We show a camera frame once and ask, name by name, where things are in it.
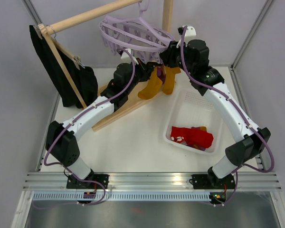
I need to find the aluminium mounting rail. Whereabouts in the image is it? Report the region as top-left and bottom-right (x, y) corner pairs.
(22, 171), (281, 191)

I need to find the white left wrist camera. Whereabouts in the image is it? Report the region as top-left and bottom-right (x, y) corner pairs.
(120, 48), (133, 63)

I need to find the black garment on hanger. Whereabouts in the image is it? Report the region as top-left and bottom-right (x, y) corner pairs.
(28, 25), (98, 109)

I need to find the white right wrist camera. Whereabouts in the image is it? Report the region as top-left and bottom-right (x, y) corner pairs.
(178, 25), (197, 44)

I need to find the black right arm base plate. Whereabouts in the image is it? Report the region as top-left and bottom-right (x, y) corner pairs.
(189, 174), (236, 190)

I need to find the purple round clip hanger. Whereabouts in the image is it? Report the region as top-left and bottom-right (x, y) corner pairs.
(99, 1), (174, 64)

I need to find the white slotted cable duct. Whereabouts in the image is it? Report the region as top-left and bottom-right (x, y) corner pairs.
(33, 191), (210, 202)

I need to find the mustard yellow sock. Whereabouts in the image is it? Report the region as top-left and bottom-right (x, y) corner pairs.
(138, 67), (162, 100)

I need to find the maroon purple striped sock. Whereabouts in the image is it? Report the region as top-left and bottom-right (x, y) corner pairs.
(157, 67), (166, 84)

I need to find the wooden clip hanger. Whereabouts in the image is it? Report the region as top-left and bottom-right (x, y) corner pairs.
(35, 23), (85, 69)

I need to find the white plastic basket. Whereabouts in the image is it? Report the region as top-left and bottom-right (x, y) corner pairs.
(163, 89), (223, 155)

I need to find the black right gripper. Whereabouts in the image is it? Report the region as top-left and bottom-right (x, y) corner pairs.
(161, 39), (195, 75)

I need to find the mustard sock brown cuff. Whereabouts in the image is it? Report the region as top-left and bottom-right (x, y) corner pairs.
(162, 66), (181, 95)

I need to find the red sock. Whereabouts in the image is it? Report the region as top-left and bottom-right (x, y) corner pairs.
(170, 126), (214, 151)

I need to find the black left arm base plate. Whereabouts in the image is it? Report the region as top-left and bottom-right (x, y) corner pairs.
(66, 173), (109, 190)

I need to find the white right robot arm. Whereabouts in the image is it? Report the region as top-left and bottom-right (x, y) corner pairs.
(160, 39), (275, 188)

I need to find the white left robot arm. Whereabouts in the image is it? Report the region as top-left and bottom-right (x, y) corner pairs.
(45, 62), (155, 189)

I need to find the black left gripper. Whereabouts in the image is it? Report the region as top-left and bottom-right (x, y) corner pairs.
(125, 58), (154, 95)

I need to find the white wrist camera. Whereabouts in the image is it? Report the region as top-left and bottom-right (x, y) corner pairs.
(120, 48), (133, 63)
(178, 25), (197, 44)

